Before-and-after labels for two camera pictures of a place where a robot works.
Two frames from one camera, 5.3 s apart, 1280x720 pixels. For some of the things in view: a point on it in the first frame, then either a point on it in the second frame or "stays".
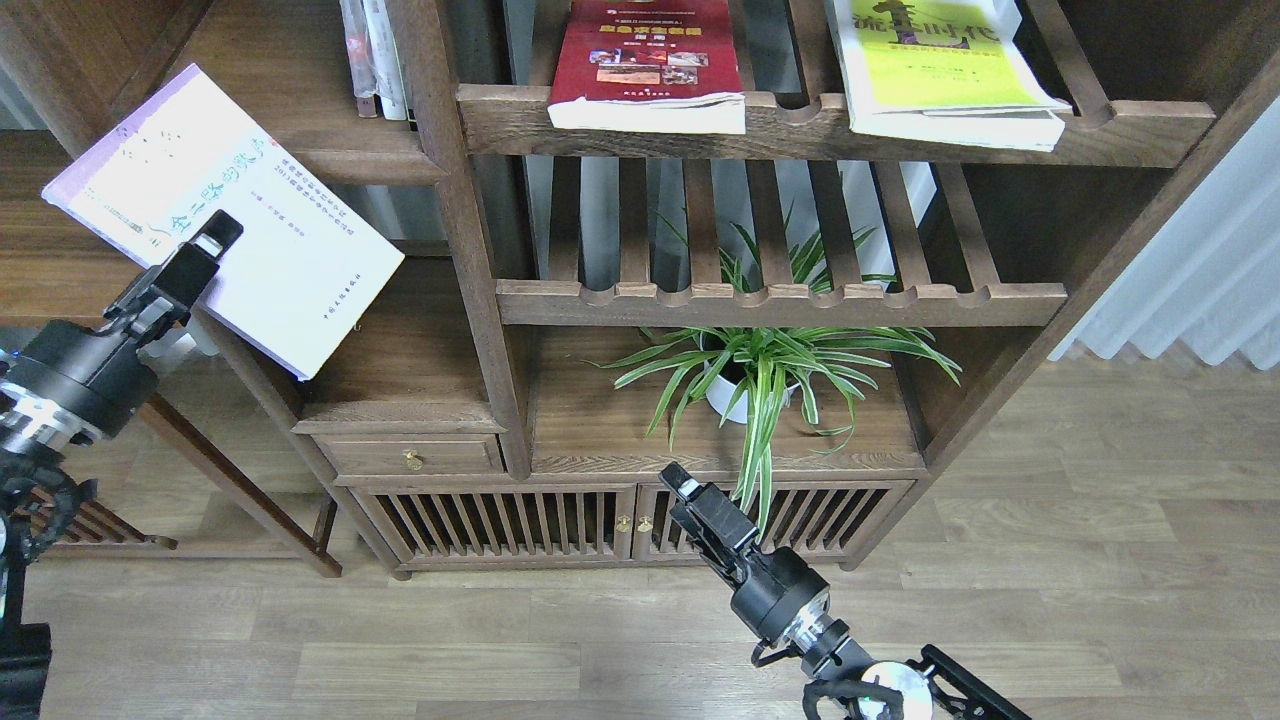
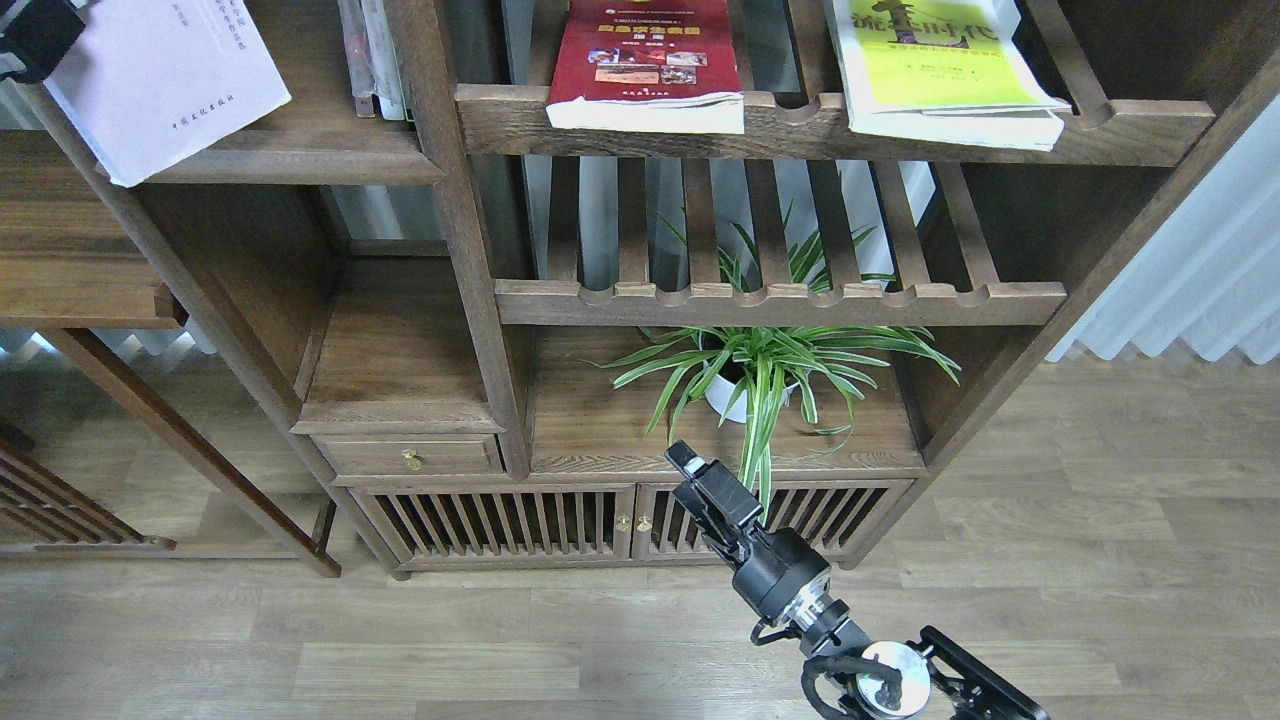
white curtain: [1210, 274] stays
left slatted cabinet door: [504, 523] stays
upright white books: [374, 60] stays
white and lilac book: [306, 263] to [148, 79]
